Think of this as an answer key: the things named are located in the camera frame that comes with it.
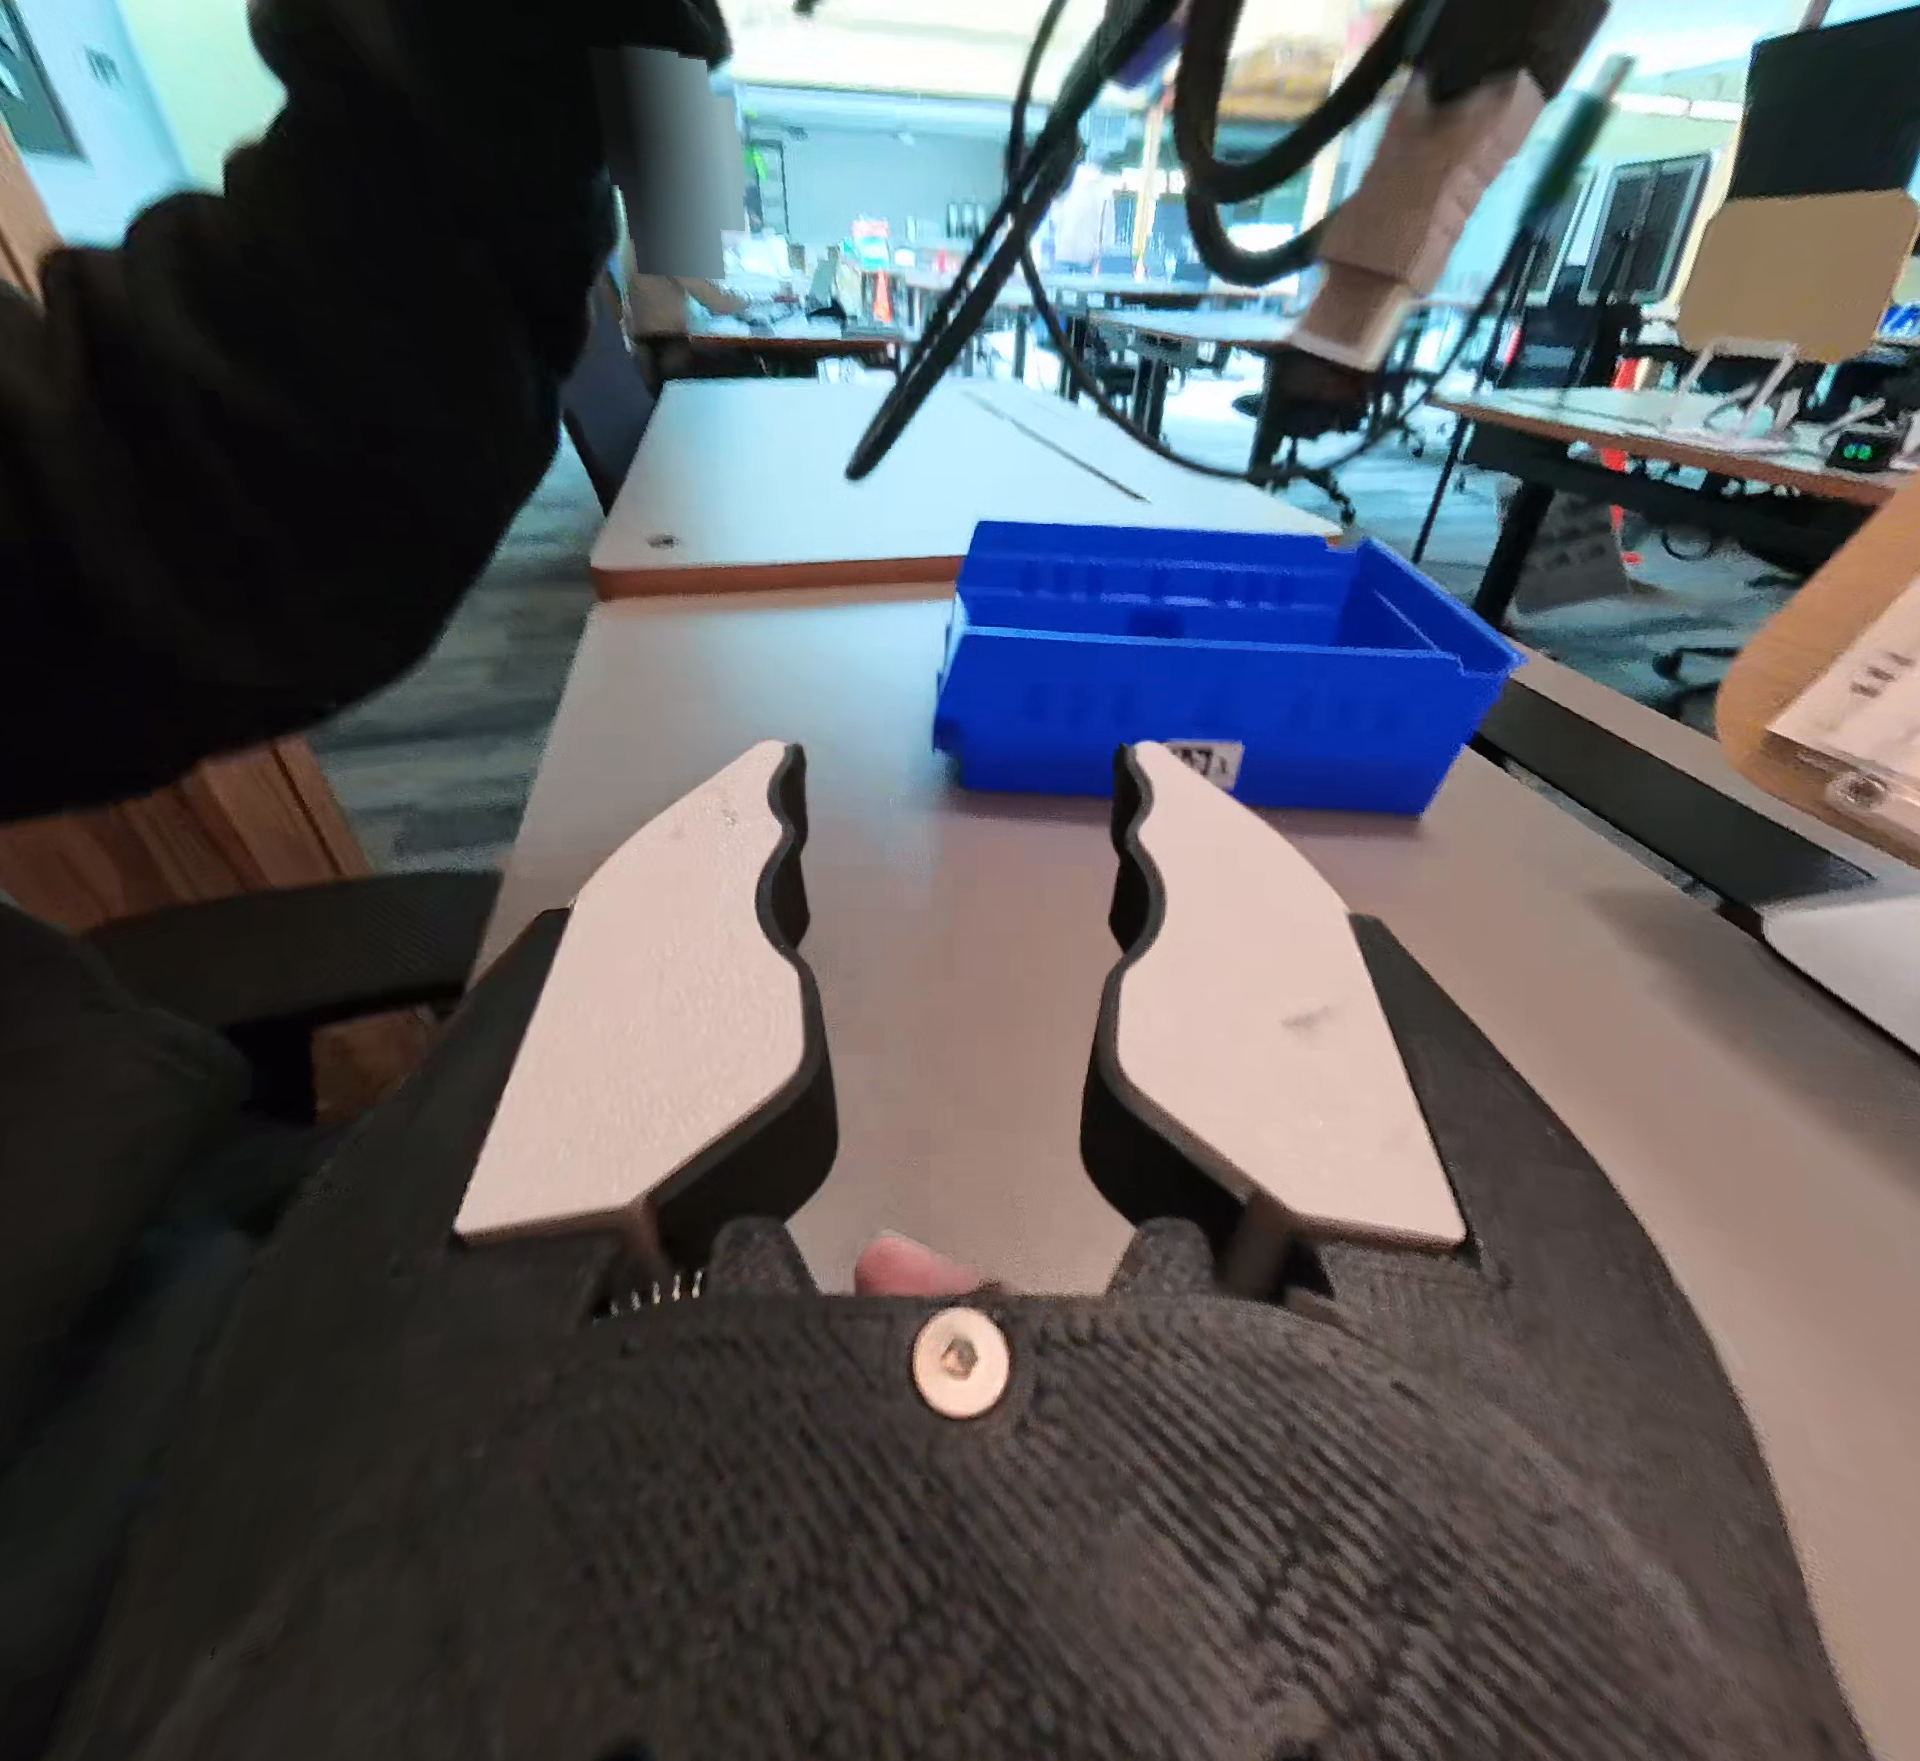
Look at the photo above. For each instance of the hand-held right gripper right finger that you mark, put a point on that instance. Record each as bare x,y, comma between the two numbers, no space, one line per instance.
1274,1026

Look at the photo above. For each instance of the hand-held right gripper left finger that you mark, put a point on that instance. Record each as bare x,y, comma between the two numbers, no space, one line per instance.
660,1012

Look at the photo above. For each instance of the blue plastic bin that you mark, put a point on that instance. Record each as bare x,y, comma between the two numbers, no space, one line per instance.
1200,711

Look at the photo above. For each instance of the person's left forearm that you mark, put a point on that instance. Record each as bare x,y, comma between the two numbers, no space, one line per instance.
376,292

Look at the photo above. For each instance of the grey desk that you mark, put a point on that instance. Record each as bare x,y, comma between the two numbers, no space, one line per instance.
960,982

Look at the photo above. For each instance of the tan desk with rounded corner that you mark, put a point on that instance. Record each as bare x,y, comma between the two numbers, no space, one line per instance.
1785,681

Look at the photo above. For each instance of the background wooden desk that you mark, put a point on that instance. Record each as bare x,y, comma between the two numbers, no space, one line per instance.
1649,434

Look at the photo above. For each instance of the person's right hand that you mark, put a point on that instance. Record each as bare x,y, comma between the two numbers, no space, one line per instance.
908,1265

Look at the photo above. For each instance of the black office chair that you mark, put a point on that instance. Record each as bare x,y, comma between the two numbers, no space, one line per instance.
300,936

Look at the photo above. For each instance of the wooden cabinet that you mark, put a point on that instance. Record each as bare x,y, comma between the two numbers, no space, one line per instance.
179,847

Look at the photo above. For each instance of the person's black clothing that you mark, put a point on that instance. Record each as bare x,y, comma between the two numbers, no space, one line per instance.
106,1192

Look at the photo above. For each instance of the white flat device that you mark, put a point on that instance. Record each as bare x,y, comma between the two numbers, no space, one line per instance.
1859,968

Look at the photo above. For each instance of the clear plastic holder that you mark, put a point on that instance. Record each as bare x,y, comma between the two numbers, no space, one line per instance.
1859,789

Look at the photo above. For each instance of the small device with green light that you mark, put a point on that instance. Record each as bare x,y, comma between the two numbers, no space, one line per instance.
1859,453

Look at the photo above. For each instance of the small black monitor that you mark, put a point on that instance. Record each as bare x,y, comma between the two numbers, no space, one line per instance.
1642,231

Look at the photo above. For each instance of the beige cardboard sheet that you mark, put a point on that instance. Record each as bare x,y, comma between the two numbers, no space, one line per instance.
1799,277

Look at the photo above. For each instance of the large black monitor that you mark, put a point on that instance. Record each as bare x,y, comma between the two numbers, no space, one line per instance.
1837,104

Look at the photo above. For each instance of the dark wall picture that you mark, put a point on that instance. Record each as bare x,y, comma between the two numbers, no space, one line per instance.
31,82

